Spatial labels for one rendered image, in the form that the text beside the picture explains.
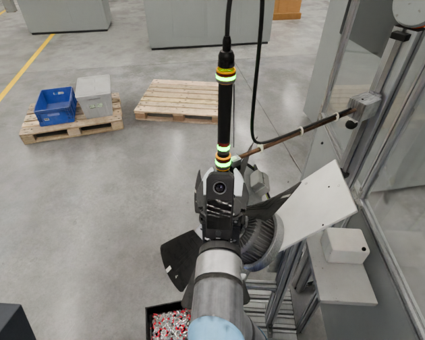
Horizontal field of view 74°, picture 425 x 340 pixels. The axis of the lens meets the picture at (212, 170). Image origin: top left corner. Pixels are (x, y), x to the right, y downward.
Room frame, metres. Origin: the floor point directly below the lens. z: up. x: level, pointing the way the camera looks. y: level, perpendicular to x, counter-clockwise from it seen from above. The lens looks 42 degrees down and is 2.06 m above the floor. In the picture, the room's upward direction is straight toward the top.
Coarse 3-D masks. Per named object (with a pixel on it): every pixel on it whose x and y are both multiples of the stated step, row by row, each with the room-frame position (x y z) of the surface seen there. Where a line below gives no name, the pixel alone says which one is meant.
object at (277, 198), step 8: (296, 184) 0.66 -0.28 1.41; (288, 192) 0.60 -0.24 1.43; (264, 200) 0.64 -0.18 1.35; (272, 200) 0.59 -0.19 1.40; (280, 200) 0.57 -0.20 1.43; (248, 208) 0.61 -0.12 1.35; (256, 208) 0.58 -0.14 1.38; (264, 208) 0.55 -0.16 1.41; (272, 208) 0.53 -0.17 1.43; (248, 216) 0.55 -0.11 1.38; (256, 216) 0.53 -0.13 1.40; (264, 216) 0.51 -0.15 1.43; (272, 216) 0.50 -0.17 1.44
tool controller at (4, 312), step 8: (0, 304) 0.35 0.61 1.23; (8, 304) 0.35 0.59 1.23; (16, 304) 0.35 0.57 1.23; (0, 312) 0.32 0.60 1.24; (8, 312) 0.32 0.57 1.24; (16, 312) 0.32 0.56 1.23; (24, 312) 0.34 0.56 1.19; (0, 320) 0.30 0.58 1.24; (8, 320) 0.30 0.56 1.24; (16, 320) 0.31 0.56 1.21; (24, 320) 0.32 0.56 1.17; (0, 328) 0.28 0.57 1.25; (8, 328) 0.28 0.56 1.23; (16, 328) 0.29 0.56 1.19; (24, 328) 0.31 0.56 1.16; (0, 336) 0.26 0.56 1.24; (8, 336) 0.27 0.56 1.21; (16, 336) 0.28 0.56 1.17; (24, 336) 0.29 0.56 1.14; (32, 336) 0.30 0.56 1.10
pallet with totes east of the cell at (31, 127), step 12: (120, 108) 3.42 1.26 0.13; (24, 120) 3.09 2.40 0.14; (36, 120) 3.12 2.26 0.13; (84, 120) 3.09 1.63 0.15; (96, 120) 3.09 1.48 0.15; (108, 120) 3.09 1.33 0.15; (120, 120) 3.10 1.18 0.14; (24, 132) 2.82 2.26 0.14; (36, 132) 2.82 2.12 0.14; (72, 132) 2.93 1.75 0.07; (84, 132) 3.00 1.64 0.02; (96, 132) 3.01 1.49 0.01
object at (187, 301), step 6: (192, 276) 0.46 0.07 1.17; (192, 282) 0.44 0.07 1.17; (186, 288) 0.43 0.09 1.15; (192, 288) 0.42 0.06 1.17; (246, 288) 0.40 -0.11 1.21; (186, 294) 0.41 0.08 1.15; (192, 294) 0.40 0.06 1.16; (246, 294) 0.38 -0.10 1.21; (186, 300) 0.39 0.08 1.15; (246, 300) 0.36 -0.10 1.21; (186, 306) 0.37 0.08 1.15
